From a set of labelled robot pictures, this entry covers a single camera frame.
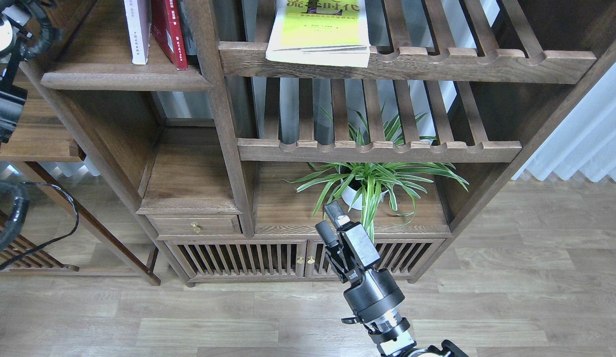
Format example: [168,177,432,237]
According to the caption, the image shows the white curtain right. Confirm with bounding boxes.
[512,63,616,182]

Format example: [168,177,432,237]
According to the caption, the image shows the red paperback book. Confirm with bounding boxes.
[151,0,188,70]

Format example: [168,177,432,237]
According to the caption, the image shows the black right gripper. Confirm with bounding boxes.
[315,201,405,323]

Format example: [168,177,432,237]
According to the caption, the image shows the brass drawer knob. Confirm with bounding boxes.
[190,222,202,234]

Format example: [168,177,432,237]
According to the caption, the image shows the large dark wooden bookshelf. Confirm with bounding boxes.
[20,0,616,285]

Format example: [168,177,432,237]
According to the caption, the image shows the yellow-green paperback book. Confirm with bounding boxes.
[265,0,370,68]

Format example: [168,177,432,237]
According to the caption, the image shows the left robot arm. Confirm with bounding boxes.
[0,0,62,253]

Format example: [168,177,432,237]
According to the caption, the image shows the spider plant in white pot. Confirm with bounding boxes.
[286,102,470,243]

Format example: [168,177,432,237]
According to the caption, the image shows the wooden side table left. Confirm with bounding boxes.
[0,71,161,286]

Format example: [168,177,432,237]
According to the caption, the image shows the white lavender paperback book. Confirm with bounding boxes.
[124,0,151,65]

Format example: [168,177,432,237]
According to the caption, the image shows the upright books on shelf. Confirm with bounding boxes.
[177,0,197,57]

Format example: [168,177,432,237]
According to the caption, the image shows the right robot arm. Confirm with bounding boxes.
[315,202,466,357]

